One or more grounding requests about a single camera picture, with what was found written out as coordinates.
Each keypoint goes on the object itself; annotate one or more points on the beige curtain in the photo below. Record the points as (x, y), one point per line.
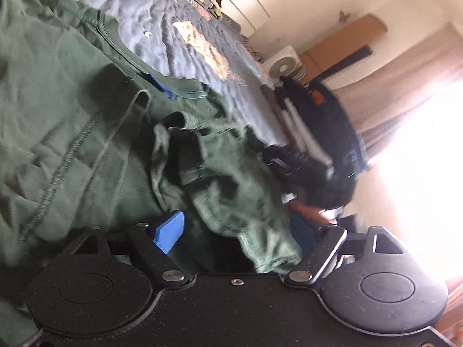
(398, 90)

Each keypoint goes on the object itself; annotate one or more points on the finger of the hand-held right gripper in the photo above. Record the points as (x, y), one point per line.
(275, 159)

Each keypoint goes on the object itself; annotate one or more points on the white box fan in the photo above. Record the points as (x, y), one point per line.
(282, 63)

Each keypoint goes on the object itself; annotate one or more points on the black panel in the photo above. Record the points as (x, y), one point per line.
(347, 61)

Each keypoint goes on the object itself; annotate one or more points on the butterfly wall decal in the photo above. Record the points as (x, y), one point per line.
(344, 15)

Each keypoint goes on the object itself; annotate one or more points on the brown cardboard sheet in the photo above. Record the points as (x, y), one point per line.
(343, 39)

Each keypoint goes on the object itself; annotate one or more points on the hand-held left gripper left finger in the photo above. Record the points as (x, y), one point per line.
(170, 231)

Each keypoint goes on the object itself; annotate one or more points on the green t-shirt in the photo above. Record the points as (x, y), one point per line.
(72, 115)

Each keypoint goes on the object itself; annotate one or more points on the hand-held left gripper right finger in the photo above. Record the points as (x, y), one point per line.
(302, 233)

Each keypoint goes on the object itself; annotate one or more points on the stack of folded dark clothes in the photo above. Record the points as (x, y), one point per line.
(325, 123)

